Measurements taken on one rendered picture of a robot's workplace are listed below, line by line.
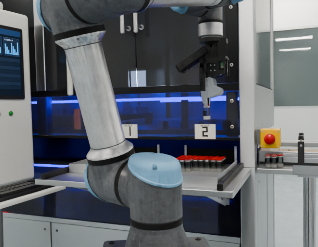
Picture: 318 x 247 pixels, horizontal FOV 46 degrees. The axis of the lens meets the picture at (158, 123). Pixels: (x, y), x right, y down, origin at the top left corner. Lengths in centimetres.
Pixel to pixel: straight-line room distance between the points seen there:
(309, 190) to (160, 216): 95
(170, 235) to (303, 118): 534
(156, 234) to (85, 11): 47
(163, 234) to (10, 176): 106
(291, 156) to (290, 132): 450
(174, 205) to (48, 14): 48
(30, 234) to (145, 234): 127
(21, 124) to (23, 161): 17
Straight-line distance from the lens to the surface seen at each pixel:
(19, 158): 176
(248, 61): 147
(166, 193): 78
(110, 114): 85
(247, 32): 149
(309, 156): 157
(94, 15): 77
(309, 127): 607
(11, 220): 208
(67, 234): 189
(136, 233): 82
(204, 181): 114
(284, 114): 606
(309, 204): 165
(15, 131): 174
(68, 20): 82
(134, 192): 79
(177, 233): 82
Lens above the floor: 113
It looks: 3 degrees down
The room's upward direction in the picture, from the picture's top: 1 degrees counter-clockwise
